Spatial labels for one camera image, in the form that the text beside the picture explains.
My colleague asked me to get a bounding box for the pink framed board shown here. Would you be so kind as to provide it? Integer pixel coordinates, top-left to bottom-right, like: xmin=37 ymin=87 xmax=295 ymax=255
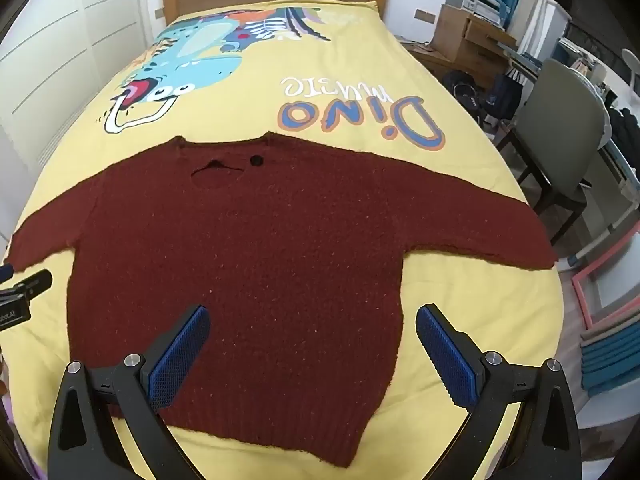
xmin=571 ymin=220 xmax=640 ymax=331

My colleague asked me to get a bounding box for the grey chair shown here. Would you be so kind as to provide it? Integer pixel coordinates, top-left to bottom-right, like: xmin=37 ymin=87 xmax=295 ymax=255
xmin=495 ymin=57 xmax=608 ymax=246

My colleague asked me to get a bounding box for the wooden desk cabinet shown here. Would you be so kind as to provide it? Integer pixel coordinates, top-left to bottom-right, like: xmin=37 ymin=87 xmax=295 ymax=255
xmin=431 ymin=4 xmax=518 ymax=63

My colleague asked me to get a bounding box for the white printer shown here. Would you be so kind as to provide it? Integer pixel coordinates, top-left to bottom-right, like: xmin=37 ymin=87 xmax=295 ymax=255
xmin=446 ymin=0 xmax=511 ymax=23

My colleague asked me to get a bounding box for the white wardrobe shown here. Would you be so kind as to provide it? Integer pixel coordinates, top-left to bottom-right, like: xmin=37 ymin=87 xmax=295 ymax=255
xmin=0 ymin=0 xmax=166 ymax=241

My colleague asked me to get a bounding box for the dark blue bag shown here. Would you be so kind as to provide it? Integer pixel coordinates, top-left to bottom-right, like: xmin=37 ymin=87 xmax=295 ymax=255
xmin=482 ymin=74 xmax=526 ymax=131

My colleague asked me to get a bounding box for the dark red knit sweater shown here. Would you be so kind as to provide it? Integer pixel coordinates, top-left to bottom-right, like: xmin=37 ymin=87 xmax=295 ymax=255
xmin=9 ymin=131 xmax=558 ymax=470

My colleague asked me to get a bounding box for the black backpack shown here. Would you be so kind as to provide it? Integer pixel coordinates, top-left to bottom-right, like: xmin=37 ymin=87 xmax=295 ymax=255
xmin=441 ymin=71 xmax=483 ymax=111

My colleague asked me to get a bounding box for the black jacket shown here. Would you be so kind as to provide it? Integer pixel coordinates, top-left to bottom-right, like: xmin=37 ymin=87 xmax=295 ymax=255
xmin=607 ymin=107 xmax=640 ymax=171

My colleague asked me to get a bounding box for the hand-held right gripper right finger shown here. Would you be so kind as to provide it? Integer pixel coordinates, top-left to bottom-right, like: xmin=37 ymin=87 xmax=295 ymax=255
xmin=416 ymin=303 xmax=583 ymax=480

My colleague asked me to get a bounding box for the stack of teal cushions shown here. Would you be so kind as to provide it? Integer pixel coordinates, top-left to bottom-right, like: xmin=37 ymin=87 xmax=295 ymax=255
xmin=580 ymin=317 xmax=640 ymax=396

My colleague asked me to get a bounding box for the yellow printed blanket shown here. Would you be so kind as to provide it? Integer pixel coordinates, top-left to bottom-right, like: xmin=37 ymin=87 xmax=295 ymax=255
xmin=0 ymin=0 xmax=566 ymax=480

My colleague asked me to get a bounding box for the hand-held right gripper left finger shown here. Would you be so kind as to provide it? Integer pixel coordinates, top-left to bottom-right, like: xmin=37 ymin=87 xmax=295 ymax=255
xmin=47 ymin=304 xmax=211 ymax=480

